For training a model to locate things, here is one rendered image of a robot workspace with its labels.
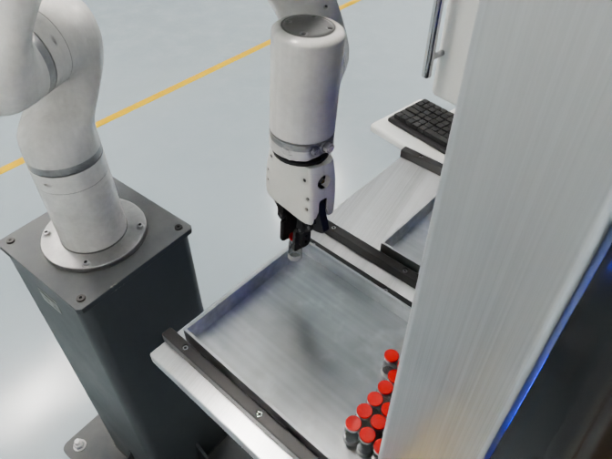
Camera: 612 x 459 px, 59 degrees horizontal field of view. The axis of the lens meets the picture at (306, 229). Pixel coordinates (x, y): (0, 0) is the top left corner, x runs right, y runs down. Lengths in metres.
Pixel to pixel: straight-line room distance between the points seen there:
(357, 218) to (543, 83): 0.85
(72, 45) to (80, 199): 0.25
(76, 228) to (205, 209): 1.42
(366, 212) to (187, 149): 1.80
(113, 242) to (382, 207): 0.51
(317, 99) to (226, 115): 2.34
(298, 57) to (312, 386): 0.45
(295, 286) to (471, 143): 0.72
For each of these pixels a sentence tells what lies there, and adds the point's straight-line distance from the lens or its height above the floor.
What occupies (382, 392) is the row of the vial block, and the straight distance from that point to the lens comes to 0.75.
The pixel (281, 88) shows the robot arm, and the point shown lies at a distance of 0.64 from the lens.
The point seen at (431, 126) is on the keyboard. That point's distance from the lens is 1.39.
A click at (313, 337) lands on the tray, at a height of 0.88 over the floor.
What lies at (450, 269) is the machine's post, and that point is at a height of 1.40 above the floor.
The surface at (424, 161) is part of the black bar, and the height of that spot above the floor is 0.90.
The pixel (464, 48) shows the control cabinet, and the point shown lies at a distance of 1.46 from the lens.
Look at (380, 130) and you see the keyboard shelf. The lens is 1.40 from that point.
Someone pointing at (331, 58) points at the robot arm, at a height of 1.30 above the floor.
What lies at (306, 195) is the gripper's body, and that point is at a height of 1.11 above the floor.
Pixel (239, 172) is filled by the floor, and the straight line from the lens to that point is 2.56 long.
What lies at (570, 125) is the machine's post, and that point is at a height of 1.48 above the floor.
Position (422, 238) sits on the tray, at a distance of 1.00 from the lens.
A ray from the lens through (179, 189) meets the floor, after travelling 2.51.
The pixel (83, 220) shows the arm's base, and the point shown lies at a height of 0.95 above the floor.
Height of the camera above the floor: 1.58
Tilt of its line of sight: 44 degrees down
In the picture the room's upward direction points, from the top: straight up
